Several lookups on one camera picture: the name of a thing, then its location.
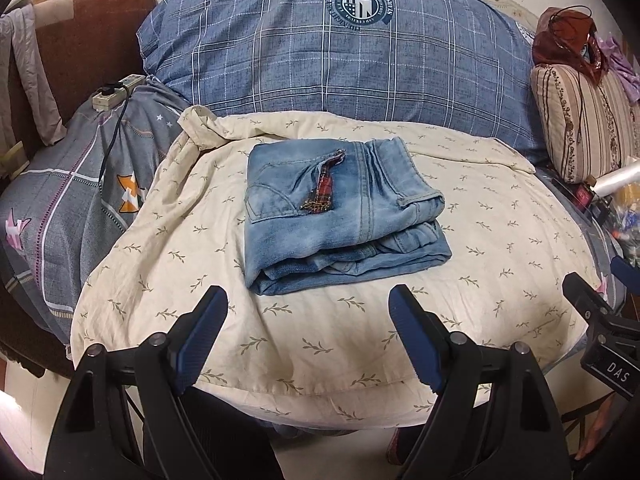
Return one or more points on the grey hanging cloth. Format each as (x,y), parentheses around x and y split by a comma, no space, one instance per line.
(25,60)

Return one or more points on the brown headboard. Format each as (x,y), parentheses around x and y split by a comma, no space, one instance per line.
(85,45)

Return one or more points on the striped beige pillow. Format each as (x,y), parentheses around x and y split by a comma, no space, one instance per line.
(575,120)

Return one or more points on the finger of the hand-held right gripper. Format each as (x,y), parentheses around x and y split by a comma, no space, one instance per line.
(627,270)
(585,295)

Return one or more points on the cream leaf-print blanket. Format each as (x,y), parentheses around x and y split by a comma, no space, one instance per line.
(350,340)

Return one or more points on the white power strip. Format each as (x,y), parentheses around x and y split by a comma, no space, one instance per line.
(127,85)

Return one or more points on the clear bag of small things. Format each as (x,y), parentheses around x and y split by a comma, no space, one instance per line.
(629,225)

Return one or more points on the blue denim pants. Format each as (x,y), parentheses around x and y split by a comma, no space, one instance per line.
(300,240)

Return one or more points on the blue plaid pillow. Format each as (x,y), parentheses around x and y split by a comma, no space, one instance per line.
(280,60)

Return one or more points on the reddish brown bag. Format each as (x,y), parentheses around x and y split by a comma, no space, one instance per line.
(560,42)

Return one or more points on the grey patterned quilt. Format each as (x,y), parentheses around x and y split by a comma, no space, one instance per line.
(65,200)

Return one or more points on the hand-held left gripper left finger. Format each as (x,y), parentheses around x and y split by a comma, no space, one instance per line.
(202,335)

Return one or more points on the person's bare foot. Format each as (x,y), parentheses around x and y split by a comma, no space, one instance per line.
(595,435)

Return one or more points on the dark red box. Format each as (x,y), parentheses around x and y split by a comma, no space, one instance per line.
(583,195)

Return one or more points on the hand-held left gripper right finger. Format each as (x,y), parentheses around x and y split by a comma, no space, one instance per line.
(417,340)

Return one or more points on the purple cloth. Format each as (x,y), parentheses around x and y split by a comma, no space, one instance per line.
(625,70)

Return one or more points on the clear plastic roll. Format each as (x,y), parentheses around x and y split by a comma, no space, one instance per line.
(617,177)

